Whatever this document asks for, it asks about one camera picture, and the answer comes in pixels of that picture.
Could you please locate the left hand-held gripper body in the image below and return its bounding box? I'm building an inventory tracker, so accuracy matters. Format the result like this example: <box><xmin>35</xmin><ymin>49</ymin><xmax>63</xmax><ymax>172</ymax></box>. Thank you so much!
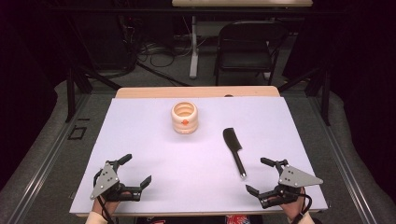
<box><xmin>90</xmin><ymin>160</ymin><xmax>142</xmax><ymax>203</ymax></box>

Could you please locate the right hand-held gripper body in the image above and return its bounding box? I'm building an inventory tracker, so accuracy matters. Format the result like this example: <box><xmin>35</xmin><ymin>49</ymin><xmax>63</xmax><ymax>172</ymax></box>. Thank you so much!
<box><xmin>258</xmin><ymin>159</ymin><xmax>324</xmax><ymax>210</ymax></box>

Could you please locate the cream ribbed cup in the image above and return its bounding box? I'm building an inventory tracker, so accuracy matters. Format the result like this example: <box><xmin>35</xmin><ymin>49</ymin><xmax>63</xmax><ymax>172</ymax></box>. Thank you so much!
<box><xmin>170</xmin><ymin>101</ymin><xmax>200</xmax><ymax>135</ymax></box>

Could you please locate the person's left hand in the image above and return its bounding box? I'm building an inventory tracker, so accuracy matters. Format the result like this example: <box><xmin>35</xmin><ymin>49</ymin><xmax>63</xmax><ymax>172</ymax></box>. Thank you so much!
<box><xmin>92</xmin><ymin>191</ymin><xmax>132</xmax><ymax>217</ymax></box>

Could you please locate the person's right hand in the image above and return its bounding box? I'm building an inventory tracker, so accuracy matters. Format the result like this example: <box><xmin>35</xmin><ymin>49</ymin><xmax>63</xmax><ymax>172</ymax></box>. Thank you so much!
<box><xmin>279</xmin><ymin>188</ymin><xmax>308</xmax><ymax>220</ymax></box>

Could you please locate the person's red patterned clothing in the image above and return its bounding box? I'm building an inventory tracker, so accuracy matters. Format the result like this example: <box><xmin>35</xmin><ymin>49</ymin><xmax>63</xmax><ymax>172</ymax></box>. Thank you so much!
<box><xmin>225</xmin><ymin>214</ymin><xmax>252</xmax><ymax>224</ymax></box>

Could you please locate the white table mat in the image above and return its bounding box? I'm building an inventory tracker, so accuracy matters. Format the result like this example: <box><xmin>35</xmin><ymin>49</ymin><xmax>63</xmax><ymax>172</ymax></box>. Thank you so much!
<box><xmin>68</xmin><ymin>96</ymin><xmax>329</xmax><ymax>216</ymax></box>

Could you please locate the black metal stand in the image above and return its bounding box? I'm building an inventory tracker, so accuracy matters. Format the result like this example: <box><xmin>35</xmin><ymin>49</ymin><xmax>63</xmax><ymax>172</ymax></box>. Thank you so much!
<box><xmin>277</xmin><ymin>62</ymin><xmax>332</xmax><ymax>127</ymax></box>
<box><xmin>62</xmin><ymin>18</ymin><xmax>123</xmax><ymax>123</ymax></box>

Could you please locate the wooden table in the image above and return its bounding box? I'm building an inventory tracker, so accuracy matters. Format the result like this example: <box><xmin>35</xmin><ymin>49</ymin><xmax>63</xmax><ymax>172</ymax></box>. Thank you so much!
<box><xmin>74</xmin><ymin>86</ymin><xmax>325</xmax><ymax>218</ymax></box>

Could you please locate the black folding chair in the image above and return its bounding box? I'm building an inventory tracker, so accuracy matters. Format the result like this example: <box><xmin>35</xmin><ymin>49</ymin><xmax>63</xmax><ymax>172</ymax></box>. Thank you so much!
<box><xmin>214</xmin><ymin>20</ymin><xmax>290</xmax><ymax>87</ymax></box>

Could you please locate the white desk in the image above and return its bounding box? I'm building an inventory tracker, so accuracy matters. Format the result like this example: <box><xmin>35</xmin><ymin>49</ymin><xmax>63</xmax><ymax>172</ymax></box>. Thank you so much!
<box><xmin>171</xmin><ymin>0</ymin><xmax>314</xmax><ymax>80</ymax></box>

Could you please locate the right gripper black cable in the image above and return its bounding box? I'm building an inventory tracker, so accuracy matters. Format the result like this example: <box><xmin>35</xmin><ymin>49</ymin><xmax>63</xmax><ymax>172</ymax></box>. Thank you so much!
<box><xmin>292</xmin><ymin>186</ymin><xmax>313</xmax><ymax>224</ymax></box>

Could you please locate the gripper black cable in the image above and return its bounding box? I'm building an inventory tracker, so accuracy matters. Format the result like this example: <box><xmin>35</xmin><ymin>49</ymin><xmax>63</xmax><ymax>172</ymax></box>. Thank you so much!
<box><xmin>292</xmin><ymin>186</ymin><xmax>313</xmax><ymax>224</ymax></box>
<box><xmin>92</xmin><ymin>169</ymin><xmax>116</xmax><ymax>224</ymax></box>

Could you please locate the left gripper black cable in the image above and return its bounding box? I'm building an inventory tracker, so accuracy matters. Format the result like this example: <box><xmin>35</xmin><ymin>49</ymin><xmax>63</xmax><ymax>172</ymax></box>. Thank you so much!
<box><xmin>92</xmin><ymin>169</ymin><xmax>116</xmax><ymax>224</ymax></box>

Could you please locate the metal floor rail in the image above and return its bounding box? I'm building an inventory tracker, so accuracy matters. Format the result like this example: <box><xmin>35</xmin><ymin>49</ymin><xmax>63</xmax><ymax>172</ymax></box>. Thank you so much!
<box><xmin>306</xmin><ymin>95</ymin><xmax>378</xmax><ymax>224</ymax></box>
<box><xmin>8</xmin><ymin>92</ymin><xmax>92</xmax><ymax>224</ymax></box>

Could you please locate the tangle of floor cables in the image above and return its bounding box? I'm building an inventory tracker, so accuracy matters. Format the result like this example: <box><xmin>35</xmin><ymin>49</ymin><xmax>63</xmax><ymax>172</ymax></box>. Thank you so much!
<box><xmin>134</xmin><ymin>34</ymin><xmax>195</xmax><ymax>69</ymax></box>

